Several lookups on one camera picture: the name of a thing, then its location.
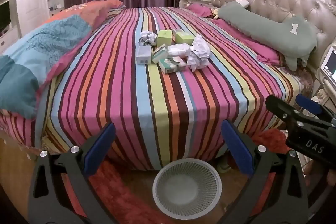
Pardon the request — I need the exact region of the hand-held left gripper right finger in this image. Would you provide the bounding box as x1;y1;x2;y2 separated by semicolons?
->
220;119;310;224

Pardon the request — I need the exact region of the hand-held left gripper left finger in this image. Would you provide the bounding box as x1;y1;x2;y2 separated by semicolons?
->
28;122;117;224

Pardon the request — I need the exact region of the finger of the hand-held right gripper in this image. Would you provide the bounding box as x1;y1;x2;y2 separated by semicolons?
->
295;94;336;121
265;94;332;133

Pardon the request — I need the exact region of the white mesh wastebasket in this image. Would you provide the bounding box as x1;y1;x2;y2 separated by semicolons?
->
152;158;222;218

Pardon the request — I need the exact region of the large printed paper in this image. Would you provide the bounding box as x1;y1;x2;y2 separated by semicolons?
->
187;34;211;73

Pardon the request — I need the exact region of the small paper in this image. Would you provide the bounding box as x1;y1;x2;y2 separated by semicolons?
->
139;30;158;46

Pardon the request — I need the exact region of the small white round object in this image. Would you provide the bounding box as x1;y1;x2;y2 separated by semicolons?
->
217;156;231;173

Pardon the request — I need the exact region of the device with screen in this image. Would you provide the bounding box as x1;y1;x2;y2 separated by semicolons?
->
319;46;336;83

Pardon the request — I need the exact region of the striped bed sheet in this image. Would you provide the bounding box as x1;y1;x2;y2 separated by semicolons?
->
0;6;302;170

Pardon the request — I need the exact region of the green dog-shaped pillow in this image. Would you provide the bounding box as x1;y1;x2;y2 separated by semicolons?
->
218;0;318;71

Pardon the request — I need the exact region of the pink blanket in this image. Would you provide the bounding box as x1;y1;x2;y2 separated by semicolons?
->
207;17;284;65

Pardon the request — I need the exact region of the grey box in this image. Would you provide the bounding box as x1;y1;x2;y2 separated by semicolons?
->
136;45;153;65

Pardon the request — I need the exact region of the flat green white box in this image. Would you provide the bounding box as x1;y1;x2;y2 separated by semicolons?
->
158;56;187;74

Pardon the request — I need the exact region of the small green white box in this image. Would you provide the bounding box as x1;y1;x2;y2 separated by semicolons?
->
152;44;169;62

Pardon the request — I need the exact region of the white plastic packet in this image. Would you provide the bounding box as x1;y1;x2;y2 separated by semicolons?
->
167;43;190;58

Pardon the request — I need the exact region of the blue orange quilt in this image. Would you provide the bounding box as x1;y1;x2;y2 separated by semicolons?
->
0;0;126;119

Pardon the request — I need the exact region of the light green box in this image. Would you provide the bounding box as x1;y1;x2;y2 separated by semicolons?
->
157;30;173;46
172;29;195;45

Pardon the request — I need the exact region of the pink pillow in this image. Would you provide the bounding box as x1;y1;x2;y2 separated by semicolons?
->
186;3;218;17

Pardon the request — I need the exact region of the white nightstand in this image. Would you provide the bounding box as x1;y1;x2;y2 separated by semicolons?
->
179;0;212;8

